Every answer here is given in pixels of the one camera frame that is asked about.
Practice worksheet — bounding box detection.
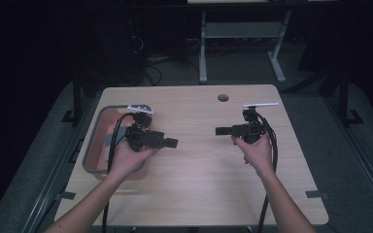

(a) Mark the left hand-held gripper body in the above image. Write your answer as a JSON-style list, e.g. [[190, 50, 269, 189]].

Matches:
[[124, 104, 165, 153]]

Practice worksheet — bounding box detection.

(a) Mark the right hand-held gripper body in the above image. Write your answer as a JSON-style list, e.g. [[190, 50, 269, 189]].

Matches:
[[234, 102, 280, 145]]

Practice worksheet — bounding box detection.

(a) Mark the pink plastic basin grey rim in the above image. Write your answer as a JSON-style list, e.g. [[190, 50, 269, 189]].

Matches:
[[82, 104, 153, 182]]

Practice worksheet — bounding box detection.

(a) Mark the person's right hand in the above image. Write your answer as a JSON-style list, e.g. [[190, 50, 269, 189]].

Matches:
[[231, 132, 275, 179]]

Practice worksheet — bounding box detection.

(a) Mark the person's left hand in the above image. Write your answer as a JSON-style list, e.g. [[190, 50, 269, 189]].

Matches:
[[108, 139, 159, 179]]

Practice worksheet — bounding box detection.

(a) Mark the black metal stand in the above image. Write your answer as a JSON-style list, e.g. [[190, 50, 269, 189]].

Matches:
[[61, 69, 84, 124], [337, 66, 364, 126]]

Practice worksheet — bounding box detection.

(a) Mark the grey tape strip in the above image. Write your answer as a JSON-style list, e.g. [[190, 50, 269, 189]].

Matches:
[[53, 191, 78, 201], [305, 190, 330, 200]]

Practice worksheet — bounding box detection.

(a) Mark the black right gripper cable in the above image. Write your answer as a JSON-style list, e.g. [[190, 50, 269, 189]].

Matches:
[[254, 110, 279, 233]]

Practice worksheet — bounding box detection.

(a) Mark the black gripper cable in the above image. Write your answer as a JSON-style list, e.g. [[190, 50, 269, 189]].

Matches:
[[254, 110, 279, 233], [101, 112, 138, 233]]

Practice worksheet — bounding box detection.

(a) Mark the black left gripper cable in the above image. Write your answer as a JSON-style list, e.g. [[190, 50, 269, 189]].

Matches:
[[101, 112, 138, 233]]

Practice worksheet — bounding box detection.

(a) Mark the bundle of floor cables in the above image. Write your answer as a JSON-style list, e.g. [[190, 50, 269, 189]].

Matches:
[[142, 52, 202, 85]]

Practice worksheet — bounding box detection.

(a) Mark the grey metal table frame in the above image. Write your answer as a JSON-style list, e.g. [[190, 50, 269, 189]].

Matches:
[[198, 9, 293, 84]]

